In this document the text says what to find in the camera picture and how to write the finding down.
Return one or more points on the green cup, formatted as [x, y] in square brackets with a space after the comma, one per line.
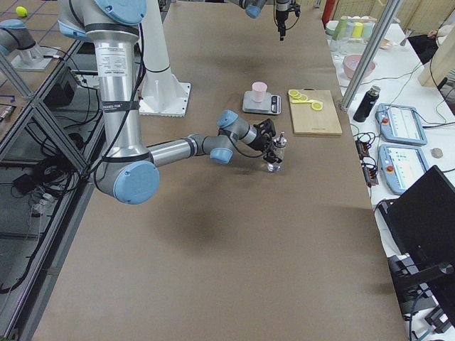
[340, 29]

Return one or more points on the teach pendant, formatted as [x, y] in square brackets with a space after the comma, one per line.
[400, 124]
[401, 166]

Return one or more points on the black power strip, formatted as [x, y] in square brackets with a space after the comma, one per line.
[368, 163]

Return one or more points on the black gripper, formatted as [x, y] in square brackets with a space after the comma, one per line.
[258, 142]
[281, 8]

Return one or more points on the round brown coaster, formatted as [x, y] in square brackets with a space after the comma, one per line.
[437, 153]

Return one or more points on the clear glass sauce bottle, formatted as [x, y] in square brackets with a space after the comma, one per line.
[282, 140]

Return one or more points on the lower teach pendant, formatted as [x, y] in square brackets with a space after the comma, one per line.
[401, 166]

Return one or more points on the bamboo cutting board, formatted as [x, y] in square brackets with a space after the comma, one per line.
[308, 122]

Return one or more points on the white metal column base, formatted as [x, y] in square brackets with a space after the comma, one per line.
[161, 92]

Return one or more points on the black thermos bottle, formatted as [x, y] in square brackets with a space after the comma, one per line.
[367, 104]

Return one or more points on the pink plastic cup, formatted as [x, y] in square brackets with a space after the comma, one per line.
[259, 90]

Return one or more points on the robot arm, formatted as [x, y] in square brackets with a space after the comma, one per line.
[253, 9]
[135, 77]

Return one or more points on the yellow cup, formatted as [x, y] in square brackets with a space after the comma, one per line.
[357, 30]

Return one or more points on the upper teach pendant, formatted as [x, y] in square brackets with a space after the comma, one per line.
[400, 124]

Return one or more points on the aluminium frame post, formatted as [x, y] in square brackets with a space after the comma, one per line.
[379, 31]

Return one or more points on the black monitor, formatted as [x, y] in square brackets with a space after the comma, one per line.
[421, 222]

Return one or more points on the yellow plastic knife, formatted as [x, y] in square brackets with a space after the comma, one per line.
[300, 101]

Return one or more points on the lemon slice front single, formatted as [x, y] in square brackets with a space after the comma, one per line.
[317, 106]

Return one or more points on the pink bowl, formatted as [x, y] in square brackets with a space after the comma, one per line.
[351, 63]

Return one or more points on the digital kitchen scale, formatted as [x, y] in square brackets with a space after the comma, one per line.
[271, 104]

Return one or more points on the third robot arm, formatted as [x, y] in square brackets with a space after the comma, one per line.
[16, 36]

